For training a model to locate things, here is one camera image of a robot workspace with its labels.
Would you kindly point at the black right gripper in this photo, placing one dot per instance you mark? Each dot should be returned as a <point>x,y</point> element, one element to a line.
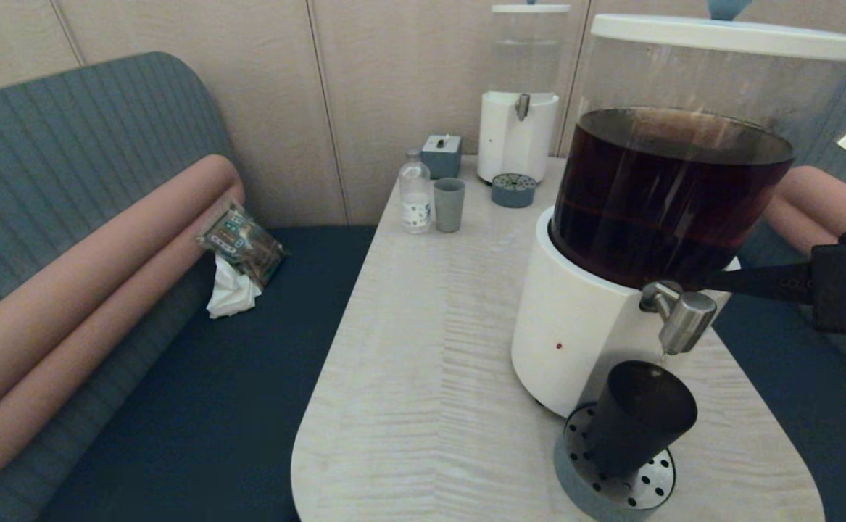
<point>832,290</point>

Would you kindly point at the large silver dispenser tap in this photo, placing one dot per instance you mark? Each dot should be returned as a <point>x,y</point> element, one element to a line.
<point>687,322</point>

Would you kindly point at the black tapered cup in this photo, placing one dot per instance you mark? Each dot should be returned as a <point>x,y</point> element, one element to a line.
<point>640,420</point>

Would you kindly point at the grey tapered cup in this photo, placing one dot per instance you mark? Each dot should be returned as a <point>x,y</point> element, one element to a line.
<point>449,205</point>

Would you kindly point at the pink bolster cushion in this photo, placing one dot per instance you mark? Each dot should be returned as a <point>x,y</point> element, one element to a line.
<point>814,206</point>
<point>67,312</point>

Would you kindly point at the teal upholstered bench sofa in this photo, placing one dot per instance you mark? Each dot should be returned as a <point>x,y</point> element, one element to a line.
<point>792,391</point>
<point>67,145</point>

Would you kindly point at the large dark tea dispenser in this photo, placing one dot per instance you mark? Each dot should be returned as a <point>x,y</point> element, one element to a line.
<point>582,341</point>

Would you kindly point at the large white dispenser lid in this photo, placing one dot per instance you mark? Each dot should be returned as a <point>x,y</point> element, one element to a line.
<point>727,36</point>

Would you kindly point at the small grey perforated drip tray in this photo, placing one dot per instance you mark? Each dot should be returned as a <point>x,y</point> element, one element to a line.
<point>513,191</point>

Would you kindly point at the large grey perforated drip tray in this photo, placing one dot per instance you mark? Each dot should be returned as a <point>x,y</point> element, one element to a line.
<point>582,496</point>

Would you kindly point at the small clear water dispenser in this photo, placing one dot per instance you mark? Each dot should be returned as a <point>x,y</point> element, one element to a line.
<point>509,143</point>

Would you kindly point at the small silver dispenser tap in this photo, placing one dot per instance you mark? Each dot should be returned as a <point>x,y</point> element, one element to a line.
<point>521,107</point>

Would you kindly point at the grey-blue tissue box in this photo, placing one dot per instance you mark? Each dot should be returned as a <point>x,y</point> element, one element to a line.
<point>441,158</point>

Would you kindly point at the small white dispenser lid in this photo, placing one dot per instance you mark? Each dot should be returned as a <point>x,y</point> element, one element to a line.
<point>530,9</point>

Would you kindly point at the clear plastic bottle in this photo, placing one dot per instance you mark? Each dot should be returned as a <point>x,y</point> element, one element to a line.
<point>415,194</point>

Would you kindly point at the green printed snack packet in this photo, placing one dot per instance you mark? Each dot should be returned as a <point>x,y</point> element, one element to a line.
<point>241,241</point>

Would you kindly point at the crumpled white tissue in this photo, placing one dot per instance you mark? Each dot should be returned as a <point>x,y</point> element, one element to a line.
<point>231,292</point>

